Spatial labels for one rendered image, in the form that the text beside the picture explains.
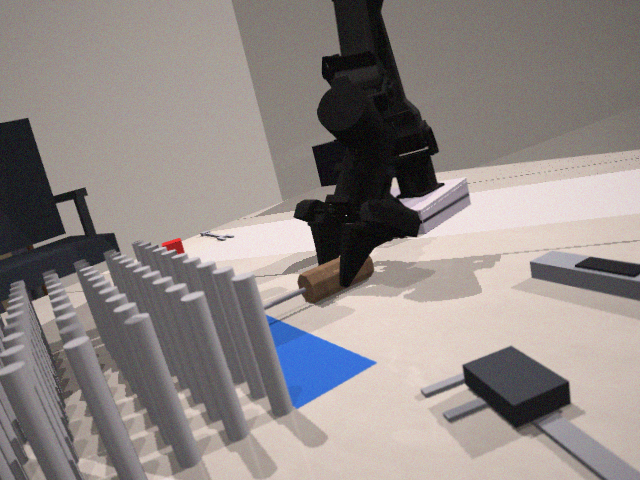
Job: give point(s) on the red cube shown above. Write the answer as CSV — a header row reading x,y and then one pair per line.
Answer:
x,y
175,244

